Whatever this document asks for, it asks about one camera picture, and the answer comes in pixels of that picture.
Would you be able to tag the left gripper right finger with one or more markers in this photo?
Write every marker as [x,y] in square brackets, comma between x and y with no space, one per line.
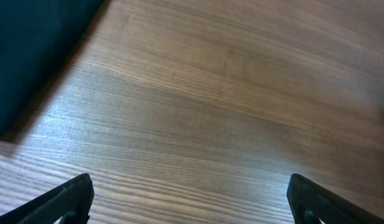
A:
[312,203]

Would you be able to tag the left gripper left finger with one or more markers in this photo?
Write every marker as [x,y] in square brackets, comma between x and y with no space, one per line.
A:
[68,203]

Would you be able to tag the black folded garment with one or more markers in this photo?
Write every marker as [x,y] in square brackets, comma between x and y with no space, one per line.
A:
[36,37]

